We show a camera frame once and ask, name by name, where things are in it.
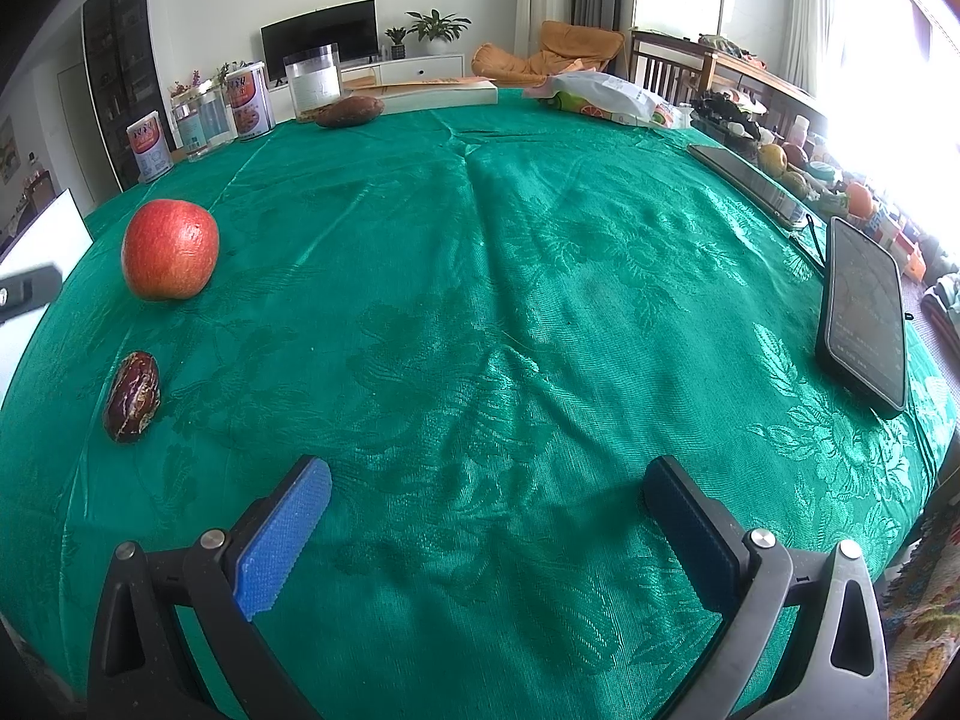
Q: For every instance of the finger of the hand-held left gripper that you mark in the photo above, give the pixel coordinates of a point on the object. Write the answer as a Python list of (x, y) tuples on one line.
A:
[(30, 289)]

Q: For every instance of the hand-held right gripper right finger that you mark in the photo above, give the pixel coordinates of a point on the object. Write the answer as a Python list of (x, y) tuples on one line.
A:
[(686, 532)]

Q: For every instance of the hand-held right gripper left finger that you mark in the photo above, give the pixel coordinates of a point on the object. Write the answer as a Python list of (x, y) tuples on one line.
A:
[(281, 532)]

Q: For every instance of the white box with brown bottom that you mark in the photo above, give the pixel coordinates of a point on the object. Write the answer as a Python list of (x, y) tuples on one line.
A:
[(45, 236)]

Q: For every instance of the red apple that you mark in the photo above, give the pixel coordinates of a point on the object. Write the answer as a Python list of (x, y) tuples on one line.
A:
[(171, 249)]

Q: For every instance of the dark red date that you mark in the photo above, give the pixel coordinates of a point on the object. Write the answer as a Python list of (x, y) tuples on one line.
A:
[(133, 395)]

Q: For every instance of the white can with red label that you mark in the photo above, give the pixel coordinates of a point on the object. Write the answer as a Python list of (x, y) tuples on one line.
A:
[(150, 146)]

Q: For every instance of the glass jar with teal label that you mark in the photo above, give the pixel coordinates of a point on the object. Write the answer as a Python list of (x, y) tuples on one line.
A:
[(199, 124)]

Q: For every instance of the dark glass display cabinet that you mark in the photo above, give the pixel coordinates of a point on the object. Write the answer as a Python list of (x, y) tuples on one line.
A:
[(120, 67)]

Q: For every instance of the patterned rug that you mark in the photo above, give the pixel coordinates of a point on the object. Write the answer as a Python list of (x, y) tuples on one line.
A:
[(926, 615)]

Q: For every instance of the black smartphone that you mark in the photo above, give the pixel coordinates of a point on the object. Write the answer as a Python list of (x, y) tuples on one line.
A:
[(862, 315)]

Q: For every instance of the silver can with red label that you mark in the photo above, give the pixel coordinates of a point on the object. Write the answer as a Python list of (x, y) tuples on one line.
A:
[(247, 101)]

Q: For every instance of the green tablecloth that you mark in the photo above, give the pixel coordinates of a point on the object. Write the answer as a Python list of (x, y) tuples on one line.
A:
[(480, 315)]

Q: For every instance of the clear plastic jar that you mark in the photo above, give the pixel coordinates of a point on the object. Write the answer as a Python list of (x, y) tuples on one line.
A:
[(313, 82)]

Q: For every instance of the black tablet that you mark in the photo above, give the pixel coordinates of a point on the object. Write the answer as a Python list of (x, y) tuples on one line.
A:
[(746, 180)]

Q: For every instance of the brown sweet potato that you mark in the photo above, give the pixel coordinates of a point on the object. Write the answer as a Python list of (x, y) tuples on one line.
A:
[(349, 112)]

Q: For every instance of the orange fruit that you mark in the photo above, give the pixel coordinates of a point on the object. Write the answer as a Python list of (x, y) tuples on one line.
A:
[(859, 199)]

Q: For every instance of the yellow pear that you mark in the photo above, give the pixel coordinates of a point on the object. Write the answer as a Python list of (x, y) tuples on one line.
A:
[(772, 157)]

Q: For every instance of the black television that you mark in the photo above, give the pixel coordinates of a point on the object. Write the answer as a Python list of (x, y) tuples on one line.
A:
[(319, 34)]

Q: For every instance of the white bottle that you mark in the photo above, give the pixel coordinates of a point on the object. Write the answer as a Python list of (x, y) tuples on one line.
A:
[(799, 133)]

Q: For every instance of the small potted plant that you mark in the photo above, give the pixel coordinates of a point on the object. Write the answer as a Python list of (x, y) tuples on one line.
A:
[(395, 43)]

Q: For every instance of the white snack bag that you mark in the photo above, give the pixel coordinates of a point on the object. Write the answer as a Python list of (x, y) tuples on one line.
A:
[(600, 99)]

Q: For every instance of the white television cabinet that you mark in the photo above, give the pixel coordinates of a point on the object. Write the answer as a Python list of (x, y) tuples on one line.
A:
[(420, 67)]

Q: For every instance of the flat white box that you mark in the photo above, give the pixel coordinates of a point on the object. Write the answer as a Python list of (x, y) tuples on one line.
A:
[(442, 96)]

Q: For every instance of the wooden bench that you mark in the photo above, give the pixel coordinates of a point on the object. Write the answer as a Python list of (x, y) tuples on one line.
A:
[(675, 64)]

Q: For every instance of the large leafy potted plant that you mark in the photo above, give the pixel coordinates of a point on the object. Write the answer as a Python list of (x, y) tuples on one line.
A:
[(439, 26)]

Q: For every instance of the orange bean bag chair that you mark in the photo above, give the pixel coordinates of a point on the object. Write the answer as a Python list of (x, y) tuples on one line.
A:
[(562, 49)]

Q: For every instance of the white window curtain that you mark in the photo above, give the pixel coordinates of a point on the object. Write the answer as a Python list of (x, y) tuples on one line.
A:
[(810, 7)]

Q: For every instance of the wall painting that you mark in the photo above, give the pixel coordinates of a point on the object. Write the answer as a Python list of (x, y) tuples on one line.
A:
[(7, 148)]

